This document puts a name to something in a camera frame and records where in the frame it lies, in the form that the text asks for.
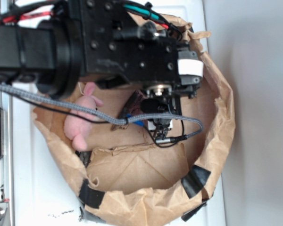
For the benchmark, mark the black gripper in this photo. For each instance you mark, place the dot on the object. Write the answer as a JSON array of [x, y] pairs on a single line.
[[122, 48]]

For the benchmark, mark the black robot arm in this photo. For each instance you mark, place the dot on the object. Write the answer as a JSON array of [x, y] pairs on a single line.
[[42, 43]]

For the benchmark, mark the brown wood bark piece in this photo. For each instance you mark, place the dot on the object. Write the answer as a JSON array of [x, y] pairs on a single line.
[[133, 106]]

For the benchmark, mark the pink plush bunny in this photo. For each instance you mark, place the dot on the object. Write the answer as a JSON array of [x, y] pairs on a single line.
[[77, 129]]

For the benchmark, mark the brown paper bag bin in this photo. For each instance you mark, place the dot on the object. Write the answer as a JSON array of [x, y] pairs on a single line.
[[131, 182]]

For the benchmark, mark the small black camera module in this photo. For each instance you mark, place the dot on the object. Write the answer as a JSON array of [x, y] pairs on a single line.
[[160, 99]]

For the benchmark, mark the silver metal rail frame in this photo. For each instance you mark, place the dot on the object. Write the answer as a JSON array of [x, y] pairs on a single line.
[[7, 207]]

